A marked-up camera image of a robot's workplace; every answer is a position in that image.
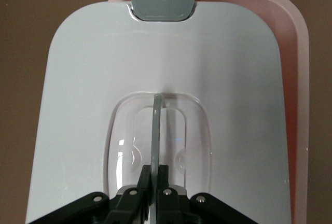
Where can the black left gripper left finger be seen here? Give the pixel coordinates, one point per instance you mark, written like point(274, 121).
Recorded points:
point(124, 208)

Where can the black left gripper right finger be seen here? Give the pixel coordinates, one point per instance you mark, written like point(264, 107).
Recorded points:
point(176, 208)

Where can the white box lid grey clips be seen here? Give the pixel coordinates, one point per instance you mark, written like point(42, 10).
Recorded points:
point(155, 60)

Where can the pink plastic box base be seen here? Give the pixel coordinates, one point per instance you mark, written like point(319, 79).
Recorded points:
point(295, 78)

